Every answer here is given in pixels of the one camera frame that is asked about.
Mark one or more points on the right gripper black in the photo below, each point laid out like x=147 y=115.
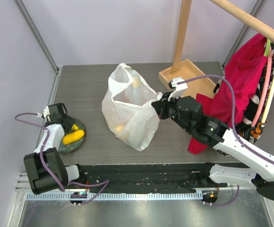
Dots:
x=162 y=109

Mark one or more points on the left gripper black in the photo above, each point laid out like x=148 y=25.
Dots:
x=69 y=120

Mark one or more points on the white plastic bag lemon print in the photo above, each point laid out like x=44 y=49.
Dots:
x=127 y=107

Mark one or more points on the yellow banana bunch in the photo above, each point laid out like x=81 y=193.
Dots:
x=75 y=127

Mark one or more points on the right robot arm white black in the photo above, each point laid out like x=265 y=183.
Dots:
x=259 y=171

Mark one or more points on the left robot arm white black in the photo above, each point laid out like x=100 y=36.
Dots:
x=44 y=167

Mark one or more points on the dark fruit plate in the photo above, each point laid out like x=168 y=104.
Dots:
x=75 y=145

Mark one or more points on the wooden clothes rack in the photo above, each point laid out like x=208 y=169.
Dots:
x=186 y=69

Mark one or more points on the black patterned garment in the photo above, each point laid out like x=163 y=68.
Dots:
x=244 y=128

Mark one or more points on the magenta shirt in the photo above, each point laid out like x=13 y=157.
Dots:
x=243 y=72

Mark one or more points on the pink hanger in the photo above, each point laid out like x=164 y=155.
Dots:
x=265 y=88

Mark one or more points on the green hanger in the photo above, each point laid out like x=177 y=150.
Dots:
x=267 y=48

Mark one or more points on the cream hanger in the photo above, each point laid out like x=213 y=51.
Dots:
x=268 y=103

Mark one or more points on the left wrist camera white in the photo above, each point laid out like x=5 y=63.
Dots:
x=45 y=114

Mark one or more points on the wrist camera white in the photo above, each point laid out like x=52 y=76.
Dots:
x=45 y=114
x=178 y=88

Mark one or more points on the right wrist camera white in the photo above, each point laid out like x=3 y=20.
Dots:
x=178 y=88

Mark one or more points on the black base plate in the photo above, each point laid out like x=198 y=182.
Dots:
x=151 y=178

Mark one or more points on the white cable duct strip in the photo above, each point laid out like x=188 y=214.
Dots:
x=83 y=196

